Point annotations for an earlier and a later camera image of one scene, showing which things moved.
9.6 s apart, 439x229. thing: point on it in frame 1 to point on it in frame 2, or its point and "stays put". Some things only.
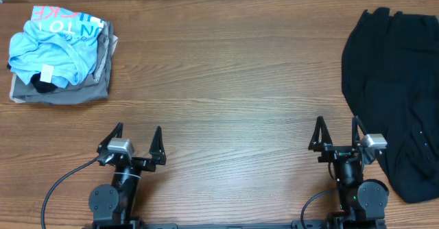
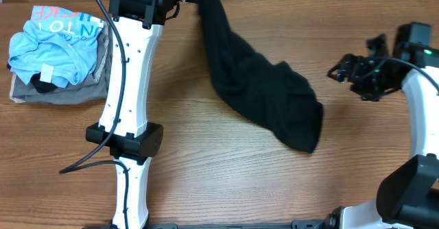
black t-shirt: (390, 73) to (274, 94)
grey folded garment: (86, 90) stays put
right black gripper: (334, 151) to (358, 63)
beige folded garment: (113, 42) stays put
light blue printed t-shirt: (58, 45) stays put
